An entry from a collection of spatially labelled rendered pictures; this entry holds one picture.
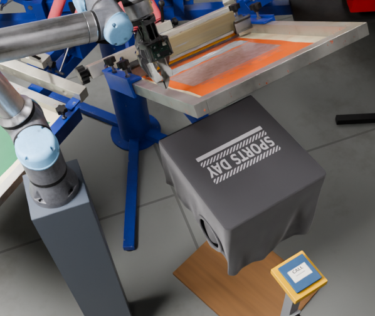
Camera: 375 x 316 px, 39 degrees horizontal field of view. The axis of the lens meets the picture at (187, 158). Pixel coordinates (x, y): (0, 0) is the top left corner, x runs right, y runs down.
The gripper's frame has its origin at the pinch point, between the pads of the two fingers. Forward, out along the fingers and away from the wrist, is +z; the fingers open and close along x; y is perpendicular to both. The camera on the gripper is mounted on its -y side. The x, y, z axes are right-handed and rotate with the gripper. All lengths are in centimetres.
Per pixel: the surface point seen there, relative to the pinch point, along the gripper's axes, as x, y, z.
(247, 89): 14.0, 22.7, 4.7
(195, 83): 11.8, -6.0, 5.7
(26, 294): -72, -113, 101
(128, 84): -3.1, -25.7, 1.9
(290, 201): 32, -6, 61
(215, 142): 23, -34, 39
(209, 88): 11.3, 4.9, 5.7
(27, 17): -11, -137, -23
